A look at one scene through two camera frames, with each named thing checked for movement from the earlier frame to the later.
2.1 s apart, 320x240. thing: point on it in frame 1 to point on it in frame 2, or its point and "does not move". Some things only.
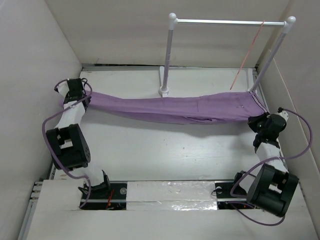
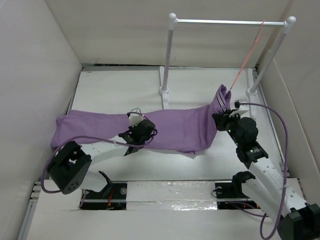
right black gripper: x=254 y=120 to x=221 y=119
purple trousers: x=211 y=108 to x=186 y=132
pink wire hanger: x=263 y=23 does not move
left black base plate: x=116 y=199 does not move
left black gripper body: x=88 y=98 to x=132 y=128
